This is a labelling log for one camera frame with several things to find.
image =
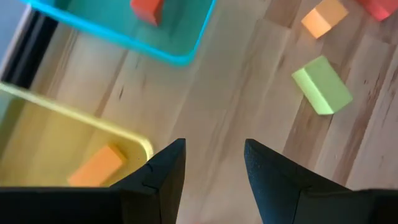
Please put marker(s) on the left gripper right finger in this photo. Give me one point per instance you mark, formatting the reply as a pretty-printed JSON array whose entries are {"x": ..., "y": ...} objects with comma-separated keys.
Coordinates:
[{"x": 289, "y": 193}]

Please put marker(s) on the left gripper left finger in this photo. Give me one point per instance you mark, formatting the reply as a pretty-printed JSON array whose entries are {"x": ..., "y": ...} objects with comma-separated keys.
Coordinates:
[{"x": 149, "y": 193}]

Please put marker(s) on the green foam block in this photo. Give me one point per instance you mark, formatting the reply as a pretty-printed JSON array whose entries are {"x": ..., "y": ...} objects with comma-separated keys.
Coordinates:
[{"x": 321, "y": 85}]

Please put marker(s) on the red foam block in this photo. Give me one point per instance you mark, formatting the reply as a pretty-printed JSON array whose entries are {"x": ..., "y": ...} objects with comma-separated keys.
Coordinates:
[
  {"x": 379, "y": 7},
  {"x": 146, "y": 11}
]

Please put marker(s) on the yellow plastic bin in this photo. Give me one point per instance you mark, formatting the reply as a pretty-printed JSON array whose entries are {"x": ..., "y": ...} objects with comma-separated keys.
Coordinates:
[{"x": 46, "y": 140}]

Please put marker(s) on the teal plastic bin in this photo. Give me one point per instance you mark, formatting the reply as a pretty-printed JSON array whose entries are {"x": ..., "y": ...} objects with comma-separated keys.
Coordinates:
[{"x": 102, "y": 18}]

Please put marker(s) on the black aluminium table frame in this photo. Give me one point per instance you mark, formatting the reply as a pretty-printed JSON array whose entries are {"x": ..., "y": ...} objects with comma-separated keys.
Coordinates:
[{"x": 31, "y": 46}]

